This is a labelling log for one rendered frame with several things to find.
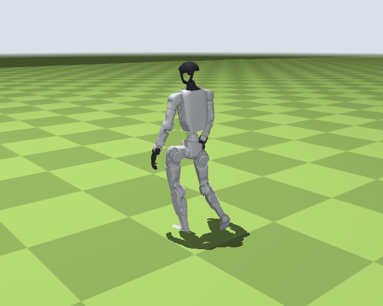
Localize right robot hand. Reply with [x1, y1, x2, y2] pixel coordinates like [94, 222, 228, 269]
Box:
[199, 135, 208, 149]

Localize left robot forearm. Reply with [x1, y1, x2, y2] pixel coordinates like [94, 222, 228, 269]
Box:
[153, 121, 169, 152]

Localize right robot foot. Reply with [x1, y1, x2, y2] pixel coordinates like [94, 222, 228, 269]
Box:
[220, 214, 230, 230]

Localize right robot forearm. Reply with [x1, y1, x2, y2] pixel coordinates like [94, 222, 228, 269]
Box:
[200, 120, 214, 142]

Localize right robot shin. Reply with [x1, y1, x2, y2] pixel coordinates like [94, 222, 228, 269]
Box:
[205, 183, 224, 218]

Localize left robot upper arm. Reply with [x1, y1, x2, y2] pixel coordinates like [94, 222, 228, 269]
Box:
[164, 92, 183, 131]

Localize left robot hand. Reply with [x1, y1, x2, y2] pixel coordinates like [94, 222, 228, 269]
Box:
[151, 148, 160, 170]

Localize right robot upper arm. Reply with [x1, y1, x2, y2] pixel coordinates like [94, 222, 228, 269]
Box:
[205, 89, 214, 123]

